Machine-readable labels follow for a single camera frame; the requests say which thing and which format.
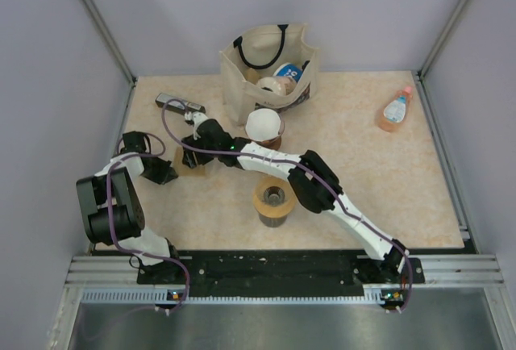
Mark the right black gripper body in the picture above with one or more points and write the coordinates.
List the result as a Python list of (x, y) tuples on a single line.
[(202, 157)]

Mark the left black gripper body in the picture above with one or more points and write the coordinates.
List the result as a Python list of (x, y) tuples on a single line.
[(160, 172)]

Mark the brown paper coffee filter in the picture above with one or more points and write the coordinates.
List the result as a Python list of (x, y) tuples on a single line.
[(184, 170)]

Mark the white paper coffee filter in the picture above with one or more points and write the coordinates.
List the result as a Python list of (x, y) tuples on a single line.
[(263, 124)]

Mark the pink glass dripper cone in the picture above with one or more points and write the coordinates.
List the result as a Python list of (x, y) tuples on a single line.
[(278, 132)]

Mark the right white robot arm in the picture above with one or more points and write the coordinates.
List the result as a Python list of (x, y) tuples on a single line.
[(314, 184)]

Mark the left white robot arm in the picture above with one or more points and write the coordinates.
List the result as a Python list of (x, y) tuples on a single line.
[(110, 208)]

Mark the black rectangular box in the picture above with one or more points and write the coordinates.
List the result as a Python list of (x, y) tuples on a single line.
[(178, 105)]

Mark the orange glass carafe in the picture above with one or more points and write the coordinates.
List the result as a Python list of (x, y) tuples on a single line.
[(273, 144)]

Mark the white tape roll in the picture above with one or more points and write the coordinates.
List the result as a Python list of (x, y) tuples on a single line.
[(281, 86)]

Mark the blue white cup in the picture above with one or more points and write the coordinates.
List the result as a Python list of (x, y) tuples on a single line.
[(289, 70)]

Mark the grey glass carafe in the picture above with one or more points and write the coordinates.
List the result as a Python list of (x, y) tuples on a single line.
[(273, 219)]

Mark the cream canvas tote bag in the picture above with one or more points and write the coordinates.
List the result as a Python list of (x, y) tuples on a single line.
[(269, 66)]

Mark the pink liquid bottle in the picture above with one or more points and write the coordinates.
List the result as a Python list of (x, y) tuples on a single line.
[(393, 114)]

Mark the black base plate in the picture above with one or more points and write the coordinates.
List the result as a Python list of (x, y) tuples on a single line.
[(275, 273)]

